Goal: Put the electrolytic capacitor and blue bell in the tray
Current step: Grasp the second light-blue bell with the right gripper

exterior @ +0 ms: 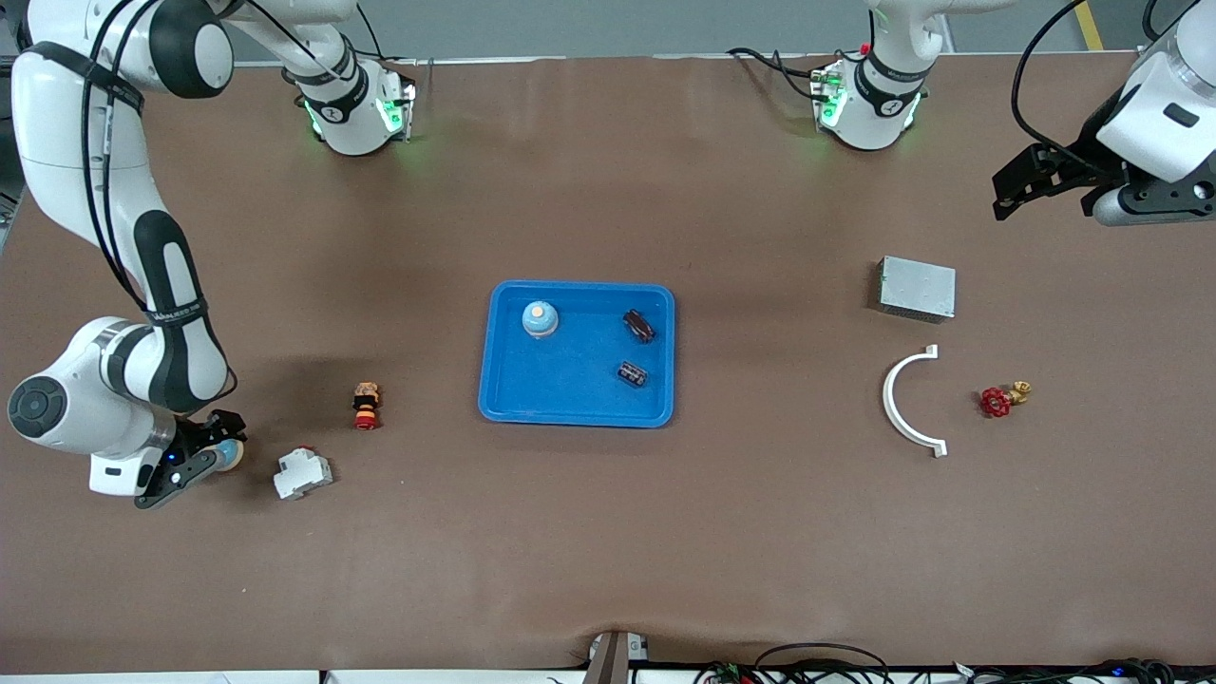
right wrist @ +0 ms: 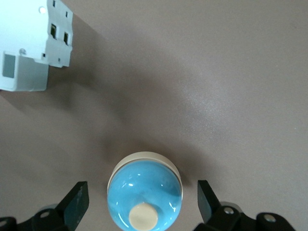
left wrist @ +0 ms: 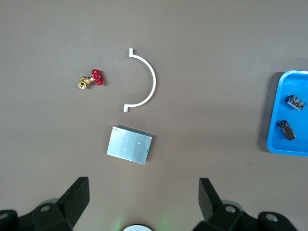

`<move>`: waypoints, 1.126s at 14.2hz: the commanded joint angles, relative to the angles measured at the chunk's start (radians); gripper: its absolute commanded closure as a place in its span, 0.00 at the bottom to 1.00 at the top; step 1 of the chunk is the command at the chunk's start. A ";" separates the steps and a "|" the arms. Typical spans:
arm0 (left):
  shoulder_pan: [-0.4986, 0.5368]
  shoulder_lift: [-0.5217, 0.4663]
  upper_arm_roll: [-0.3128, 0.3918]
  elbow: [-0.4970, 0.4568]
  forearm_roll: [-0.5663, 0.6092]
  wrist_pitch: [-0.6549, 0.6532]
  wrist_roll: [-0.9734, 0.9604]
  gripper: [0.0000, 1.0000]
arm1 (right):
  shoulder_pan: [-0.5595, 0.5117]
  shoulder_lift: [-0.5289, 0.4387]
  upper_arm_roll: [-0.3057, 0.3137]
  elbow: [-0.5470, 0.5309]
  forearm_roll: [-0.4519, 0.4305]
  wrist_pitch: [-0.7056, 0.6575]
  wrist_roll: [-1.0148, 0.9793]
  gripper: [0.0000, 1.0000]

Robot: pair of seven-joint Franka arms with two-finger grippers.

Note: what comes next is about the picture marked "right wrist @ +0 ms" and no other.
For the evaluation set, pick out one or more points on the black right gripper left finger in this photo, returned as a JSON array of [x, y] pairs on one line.
[[69, 209]]

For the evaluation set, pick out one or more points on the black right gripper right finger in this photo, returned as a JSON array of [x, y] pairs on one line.
[[214, 211]]

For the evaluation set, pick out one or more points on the blue desk bell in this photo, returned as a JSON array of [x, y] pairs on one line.
[[144, 190]]

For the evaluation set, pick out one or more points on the white circuit breaker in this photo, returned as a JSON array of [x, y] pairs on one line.
[[26, 43]]

